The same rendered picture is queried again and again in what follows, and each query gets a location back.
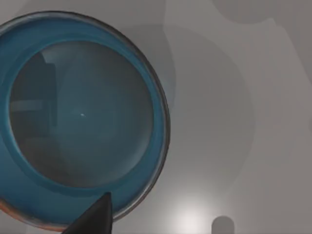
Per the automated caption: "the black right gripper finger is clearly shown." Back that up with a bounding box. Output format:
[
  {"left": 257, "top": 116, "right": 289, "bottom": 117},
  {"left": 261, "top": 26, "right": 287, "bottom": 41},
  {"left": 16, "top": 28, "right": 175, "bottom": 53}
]
[{"left": 61, "top": 192, "right": 114, "bottom": 234}]

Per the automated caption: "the blue bowl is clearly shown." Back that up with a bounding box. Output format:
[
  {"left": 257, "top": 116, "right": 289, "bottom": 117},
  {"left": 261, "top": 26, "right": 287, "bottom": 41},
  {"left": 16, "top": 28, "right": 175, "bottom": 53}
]
[{"left": 0, "top": 10, "right": 171, "bottom": 232}]

